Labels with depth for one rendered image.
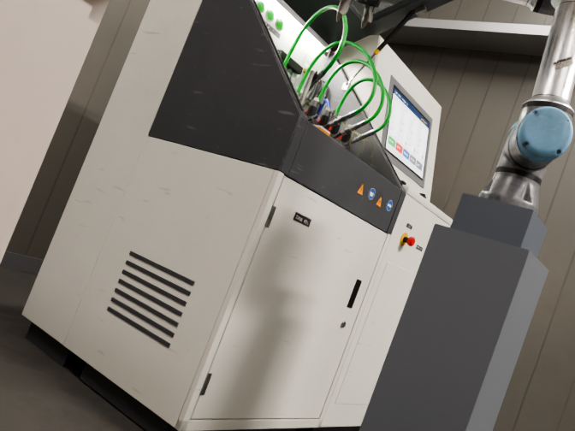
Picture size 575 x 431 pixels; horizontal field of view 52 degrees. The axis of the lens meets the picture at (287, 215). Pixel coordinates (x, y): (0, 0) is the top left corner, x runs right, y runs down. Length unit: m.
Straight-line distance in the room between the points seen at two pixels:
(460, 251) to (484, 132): 2.50
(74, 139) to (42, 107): 2.98
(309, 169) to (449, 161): 2.37
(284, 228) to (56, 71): 1.18
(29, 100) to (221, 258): 1.15
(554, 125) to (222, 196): 0.86
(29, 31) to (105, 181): 1.58
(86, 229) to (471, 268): 1.24
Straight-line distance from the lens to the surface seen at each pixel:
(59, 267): 2.14
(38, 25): 0.51
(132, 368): 1.78
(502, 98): 4.02
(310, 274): 1.79
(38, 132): 0.52
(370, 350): 2.28
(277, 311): 1.73
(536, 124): 1.47
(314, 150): 1.66
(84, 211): 2.11
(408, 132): 2.68
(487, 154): 3.90
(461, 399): 1.47
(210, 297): 1.60
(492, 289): 1.47
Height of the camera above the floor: 0.59
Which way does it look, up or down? 4 degrees up
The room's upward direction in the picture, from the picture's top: 21 degrees clockwise
